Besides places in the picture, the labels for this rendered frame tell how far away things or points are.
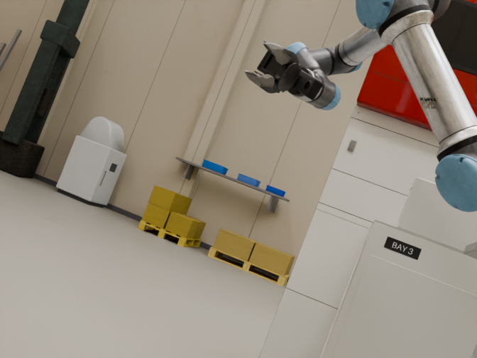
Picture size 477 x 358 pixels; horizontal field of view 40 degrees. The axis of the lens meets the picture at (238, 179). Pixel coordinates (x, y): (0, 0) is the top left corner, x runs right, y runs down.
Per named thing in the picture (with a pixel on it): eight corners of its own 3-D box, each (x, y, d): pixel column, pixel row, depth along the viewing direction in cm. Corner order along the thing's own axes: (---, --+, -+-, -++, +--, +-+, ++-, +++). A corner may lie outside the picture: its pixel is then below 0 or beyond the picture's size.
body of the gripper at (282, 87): (251, 72, 157) (278, 85, 167) (275, 89, 152) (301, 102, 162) (268, 43, 155) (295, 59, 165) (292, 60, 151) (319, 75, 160)
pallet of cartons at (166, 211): (204, 249, 987) (219, 209, 990) (181, 246, 883) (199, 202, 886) (158, 231, 1007) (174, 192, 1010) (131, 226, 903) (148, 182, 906)
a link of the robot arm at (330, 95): (311, 95, 179) (326, 118, 175) (289, 84, 170) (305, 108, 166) (332, 75, 176) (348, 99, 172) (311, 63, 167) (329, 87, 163)
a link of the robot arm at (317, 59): (309, 58, 184) (328, 87, 179) (275, 63, 179) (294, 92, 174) (319, 37, 178) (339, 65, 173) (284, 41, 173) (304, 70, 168)
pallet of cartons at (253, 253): (290, 285, 950) (301, 258, 952) (281, 286, 869) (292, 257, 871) (218, 255, 981) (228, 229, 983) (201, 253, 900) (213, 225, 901)
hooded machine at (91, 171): (106, 209, 1031) (138, 131, 1037) (89, 205, 974) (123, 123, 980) (71, 194, 1048) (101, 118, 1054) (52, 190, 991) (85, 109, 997)
